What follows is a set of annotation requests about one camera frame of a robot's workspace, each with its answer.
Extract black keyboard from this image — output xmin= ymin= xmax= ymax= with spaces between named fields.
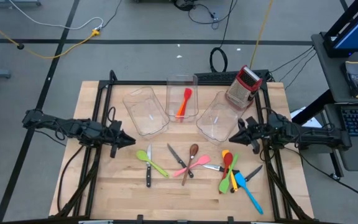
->
xmin=194 ymin=70 xmax=270 ymax=85

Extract yellow silicone spatula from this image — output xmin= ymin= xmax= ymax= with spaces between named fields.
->
xmin=221 ymin=149 xmax=239 ymax=192

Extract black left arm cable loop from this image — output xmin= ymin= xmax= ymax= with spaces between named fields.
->
xmin=106 ymin=106 xmax=117 ymax=124

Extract black floor cable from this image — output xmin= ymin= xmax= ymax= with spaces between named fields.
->
xmin=283 ymin=145 xmax=358 ymax=205

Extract black left arm base cable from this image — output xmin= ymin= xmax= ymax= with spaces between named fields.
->
xmin=56 ymin=144 xmax=85 ymax=213

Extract white floor cable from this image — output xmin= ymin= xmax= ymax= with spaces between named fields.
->
xmin=7 ymin=0 xmax=104 ymax=31

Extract blue silicone spatula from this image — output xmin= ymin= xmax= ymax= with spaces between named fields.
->
xmin=234 ymin=172 xmax=264 ymax=215

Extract black equipment cart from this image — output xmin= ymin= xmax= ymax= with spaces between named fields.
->
xmin=311 ymin=32 xmax=358 ymax=172

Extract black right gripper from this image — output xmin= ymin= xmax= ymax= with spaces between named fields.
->
xmin=228 ymin=117 xmax=262 ymax=156

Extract orange silicone spoon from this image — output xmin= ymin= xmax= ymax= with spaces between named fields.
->
xmin=175 ymin=99 xmax=188 ymax=119

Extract thin black cable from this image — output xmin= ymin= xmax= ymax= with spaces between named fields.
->
xmin=268 ymin=45 xmax=317 ymax=91

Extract red silicone spatula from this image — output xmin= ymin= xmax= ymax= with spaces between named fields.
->
xmin=178 ymin=88 xmax=193 ymax=122

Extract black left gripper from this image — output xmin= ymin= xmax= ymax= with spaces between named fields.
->
xmin=104 ymin=120 xmax=136 ymax=159

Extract black coiled cable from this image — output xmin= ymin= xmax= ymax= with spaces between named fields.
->
xmin=209 ymin=0 xmax=239 ymax=73

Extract red silicone spoon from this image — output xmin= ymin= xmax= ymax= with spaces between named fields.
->
xmin=218 ymin=152 xmax=234 ymax=194

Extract red metal box grater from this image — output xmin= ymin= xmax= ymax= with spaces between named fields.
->
xmin=224 ymin=65 xmax=264 ymax=110

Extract tangled black floor cables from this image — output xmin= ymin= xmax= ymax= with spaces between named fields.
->
xmin=172 ymin=0 xmax=239 ymax=30

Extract brown wooden spoon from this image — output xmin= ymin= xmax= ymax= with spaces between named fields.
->
xmin=181 ymin=143 xmax=200 ymax=187

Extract yellow hanging cable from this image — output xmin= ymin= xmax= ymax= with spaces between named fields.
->
xmin=249 ymin=0 xmax=275 ymax=70

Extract white paper sheet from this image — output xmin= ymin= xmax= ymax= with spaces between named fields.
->
xmin=290 ymin=106 xmax=328 ymax=144

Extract light green silicone spoon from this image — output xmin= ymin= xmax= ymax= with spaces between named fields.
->
xmin=135 ymin=150 xmax=170 ymax=179

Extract black riveted handle knife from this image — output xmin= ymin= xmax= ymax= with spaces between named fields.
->
xmin=145 ymin=144 xmax=152 ymax=188

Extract yellow floor cable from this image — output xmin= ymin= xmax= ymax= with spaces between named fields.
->
xmin=0 ymin=14 xmax=101 ymax=60

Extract black metal table frame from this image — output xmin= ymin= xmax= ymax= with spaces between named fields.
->
xmin=48 ymin=69 xmax=315 ymax=224

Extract grey work gloves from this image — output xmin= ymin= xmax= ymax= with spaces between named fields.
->
xmin=341 ymin=60 xmax=358 ymax=100

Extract clear plastic bin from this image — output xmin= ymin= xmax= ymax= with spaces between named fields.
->
xmin=122 ymin=86 xmax=170 ymax=139
xmin=196 ymin=90 xmax=248 ymax=146
xmin=165 ymin=73 xmax=200 ymax=123

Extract pink silicone spatula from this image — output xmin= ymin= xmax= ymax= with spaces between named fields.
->
xmin=173 ymin=154 xmax=211 ymax=178

